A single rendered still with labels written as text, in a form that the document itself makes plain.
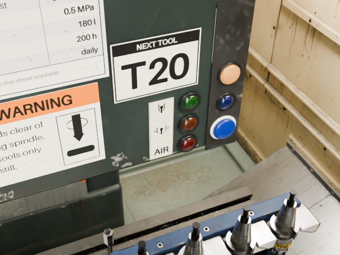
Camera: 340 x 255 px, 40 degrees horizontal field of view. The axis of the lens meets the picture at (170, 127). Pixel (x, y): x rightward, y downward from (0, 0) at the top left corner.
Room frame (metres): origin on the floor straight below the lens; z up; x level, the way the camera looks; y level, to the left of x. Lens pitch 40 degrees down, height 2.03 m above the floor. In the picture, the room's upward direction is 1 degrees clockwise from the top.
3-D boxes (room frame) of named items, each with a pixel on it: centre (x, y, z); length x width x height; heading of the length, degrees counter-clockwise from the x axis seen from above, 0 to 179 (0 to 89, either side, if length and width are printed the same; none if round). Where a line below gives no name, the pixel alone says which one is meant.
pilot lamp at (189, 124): (0.43, -0.02, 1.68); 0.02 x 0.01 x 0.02; 114
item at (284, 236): (0.65, -0.25, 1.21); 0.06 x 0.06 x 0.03
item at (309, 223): (0.67, -0.30, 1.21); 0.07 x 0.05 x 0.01; 24
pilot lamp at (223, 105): (0.45, -0.07, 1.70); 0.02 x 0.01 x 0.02; 114
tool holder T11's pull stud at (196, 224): (0.56, -0.05, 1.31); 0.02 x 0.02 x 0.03
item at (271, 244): (0.63, -0.20, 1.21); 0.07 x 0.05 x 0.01; 24
